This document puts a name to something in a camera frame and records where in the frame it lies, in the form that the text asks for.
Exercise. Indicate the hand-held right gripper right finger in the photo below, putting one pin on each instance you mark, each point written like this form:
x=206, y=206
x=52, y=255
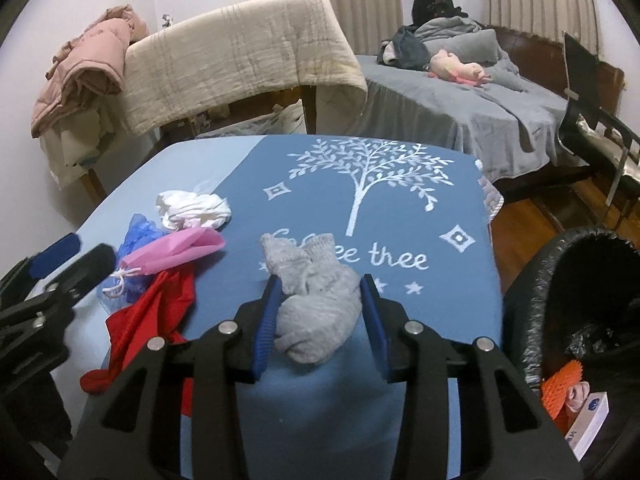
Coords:
x=375, y=330

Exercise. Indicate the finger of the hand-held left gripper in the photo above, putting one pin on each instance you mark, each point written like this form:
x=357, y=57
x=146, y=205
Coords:
x=55, y=255
x=85, y=272

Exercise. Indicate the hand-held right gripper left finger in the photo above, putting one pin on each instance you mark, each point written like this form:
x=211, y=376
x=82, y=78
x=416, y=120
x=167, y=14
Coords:
x=265, y=320

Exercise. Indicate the grey sock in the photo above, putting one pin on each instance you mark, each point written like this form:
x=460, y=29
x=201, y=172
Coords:
x=315, y=305

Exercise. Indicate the red cloth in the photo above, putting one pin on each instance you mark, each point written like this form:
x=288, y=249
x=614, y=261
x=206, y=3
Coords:
x=145, y=320

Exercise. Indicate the pink face mask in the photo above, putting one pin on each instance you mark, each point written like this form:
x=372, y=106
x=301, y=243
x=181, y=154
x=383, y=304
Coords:
x=170, y=250

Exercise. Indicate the black trash bin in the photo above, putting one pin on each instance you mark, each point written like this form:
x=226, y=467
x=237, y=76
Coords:
x=530, y=310

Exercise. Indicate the large orange foam net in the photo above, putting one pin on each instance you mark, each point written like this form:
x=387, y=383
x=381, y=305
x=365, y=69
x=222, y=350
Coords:
x=562, y=377

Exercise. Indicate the pinkish white tissue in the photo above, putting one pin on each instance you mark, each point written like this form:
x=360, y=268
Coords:
x=577, y=397

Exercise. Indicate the white box with blue print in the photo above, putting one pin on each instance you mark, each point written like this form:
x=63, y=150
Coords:
x=592, y=420

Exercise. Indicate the cream cloth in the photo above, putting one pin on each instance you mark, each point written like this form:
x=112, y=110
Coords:
x=75, y=150

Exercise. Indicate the blue printed tablecloth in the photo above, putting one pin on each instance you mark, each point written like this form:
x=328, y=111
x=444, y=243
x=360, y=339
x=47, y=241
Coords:
x=240, y=170

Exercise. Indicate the checked cloth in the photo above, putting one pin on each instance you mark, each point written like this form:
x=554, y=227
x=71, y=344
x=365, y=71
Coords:
x=492, y=200

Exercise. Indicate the pink padded jacket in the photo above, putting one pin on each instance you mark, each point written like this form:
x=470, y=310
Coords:
x=85, y=60

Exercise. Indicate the white bundled bedding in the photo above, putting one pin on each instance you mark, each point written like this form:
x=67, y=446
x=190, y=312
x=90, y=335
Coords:
x=270, y=122

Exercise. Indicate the grey bedsheet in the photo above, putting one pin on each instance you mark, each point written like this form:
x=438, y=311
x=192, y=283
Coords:
x=450, y=115

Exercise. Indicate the beige quilt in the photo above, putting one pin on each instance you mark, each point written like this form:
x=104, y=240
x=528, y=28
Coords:
x=225, y=55

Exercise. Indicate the pink plush toy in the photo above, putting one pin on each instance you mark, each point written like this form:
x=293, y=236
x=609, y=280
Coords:
x=455, y=67

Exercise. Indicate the dark grey-blue garment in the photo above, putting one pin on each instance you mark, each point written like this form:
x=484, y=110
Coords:
x=410, y=50

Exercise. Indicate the silver cushion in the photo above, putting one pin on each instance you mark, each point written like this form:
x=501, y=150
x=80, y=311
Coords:
x=600, y=135

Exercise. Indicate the grey crumpled blanket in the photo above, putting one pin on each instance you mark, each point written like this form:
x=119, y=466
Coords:
x=465, y=42

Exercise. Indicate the wooden bed headboard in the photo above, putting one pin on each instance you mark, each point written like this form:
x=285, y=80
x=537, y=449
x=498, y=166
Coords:
x=540, y=55

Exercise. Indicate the black hanging garment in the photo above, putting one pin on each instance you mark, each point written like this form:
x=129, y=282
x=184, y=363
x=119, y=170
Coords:
x=430, y=5

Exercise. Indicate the wide beige curtain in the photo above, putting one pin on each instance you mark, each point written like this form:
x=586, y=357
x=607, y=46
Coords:
x=360, y=0

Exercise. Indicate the black metal-framed chair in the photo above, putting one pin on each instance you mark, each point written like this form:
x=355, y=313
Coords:
x=580, y=70

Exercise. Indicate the wooden furniture frame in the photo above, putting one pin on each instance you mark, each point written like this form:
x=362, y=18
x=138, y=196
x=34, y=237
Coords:
x=95, y=187

